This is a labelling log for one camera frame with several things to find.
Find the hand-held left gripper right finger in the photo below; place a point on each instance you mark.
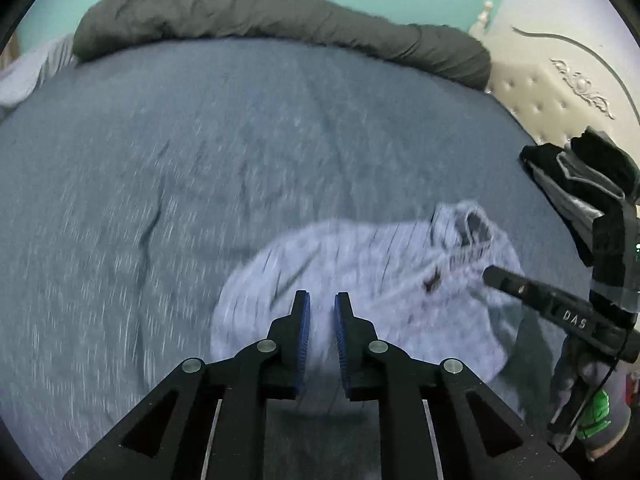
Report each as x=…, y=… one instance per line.
x=341, y=330

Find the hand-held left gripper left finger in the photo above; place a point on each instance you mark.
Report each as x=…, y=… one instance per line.
x=303, y=330

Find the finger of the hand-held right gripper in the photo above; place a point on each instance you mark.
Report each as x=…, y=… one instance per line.
x=515, y=287

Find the light plaid shorts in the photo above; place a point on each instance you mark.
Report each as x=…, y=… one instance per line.
x=350, y=255

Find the stack of folded dark clothes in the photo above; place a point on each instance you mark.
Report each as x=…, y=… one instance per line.
x=595, y=160

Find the person's right hand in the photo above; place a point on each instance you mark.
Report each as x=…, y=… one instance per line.
x=595, y=410

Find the blue-grey bed sheet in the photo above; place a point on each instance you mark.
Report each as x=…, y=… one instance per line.
x=200, y=160

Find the cream tufted headboard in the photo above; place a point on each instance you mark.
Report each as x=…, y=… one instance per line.
x=550, y=50

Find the dark grey rolled duvet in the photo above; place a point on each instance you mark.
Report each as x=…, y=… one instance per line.
x=250, y=10

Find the light grey cloth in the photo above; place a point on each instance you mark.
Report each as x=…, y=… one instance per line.
x=30, y=75

